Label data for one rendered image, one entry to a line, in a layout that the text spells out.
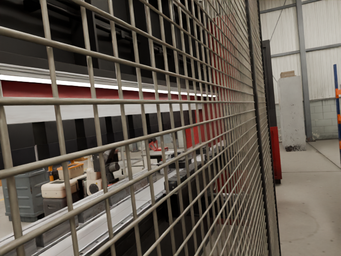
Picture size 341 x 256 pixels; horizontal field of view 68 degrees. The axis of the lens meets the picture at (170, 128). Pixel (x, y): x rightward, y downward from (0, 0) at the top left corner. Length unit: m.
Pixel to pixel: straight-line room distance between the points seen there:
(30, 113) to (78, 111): 0.23
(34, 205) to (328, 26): 8.92
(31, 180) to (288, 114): 6.00
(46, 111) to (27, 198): 3.19
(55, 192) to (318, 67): 8.31
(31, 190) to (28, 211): 0.32
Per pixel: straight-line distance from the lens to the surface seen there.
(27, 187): 4.15
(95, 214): 1.28
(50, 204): 2.57
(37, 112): 1.03
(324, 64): 9.33
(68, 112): 1.13
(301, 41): 9.12
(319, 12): 9.62
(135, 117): 1.53
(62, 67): 0.90
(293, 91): 7.31
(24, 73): 0.77
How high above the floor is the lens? 1.31
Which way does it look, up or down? 3 degrees down
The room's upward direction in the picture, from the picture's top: 6 degrees counter-clockwise
